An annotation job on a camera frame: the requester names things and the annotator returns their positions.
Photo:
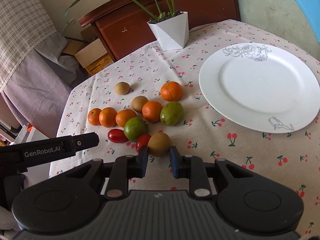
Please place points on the white geometric plant pot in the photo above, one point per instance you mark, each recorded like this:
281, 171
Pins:
173, 33

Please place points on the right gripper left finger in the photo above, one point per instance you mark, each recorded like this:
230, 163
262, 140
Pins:
122, 170

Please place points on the orange tangerine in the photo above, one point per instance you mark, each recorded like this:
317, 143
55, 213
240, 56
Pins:
151, 111
171, 91
93, 116
124, 116
107, 117

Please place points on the green sofa cushion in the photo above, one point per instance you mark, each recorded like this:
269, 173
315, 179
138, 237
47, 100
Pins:
283, 18

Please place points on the red cherry tomato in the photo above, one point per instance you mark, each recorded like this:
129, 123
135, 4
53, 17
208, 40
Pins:
117, 136
143, 140

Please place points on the checked curtain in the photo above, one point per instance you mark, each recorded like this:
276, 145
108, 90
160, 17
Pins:
36, 77

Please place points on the white floral plate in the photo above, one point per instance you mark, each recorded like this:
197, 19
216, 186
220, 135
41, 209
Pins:
260, 87

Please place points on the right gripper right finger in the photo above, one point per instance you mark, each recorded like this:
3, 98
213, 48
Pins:
192, 168

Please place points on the cardboard box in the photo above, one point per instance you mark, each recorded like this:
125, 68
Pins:
92, 57

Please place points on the green fruit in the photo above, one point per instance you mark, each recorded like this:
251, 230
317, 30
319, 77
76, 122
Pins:
172, 113
135, 127

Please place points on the brown kiwi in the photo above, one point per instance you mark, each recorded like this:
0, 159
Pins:
138, 103
159, 144
122, 88

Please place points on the cherry print tablecloth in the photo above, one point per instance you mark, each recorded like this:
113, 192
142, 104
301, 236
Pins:
291, 159

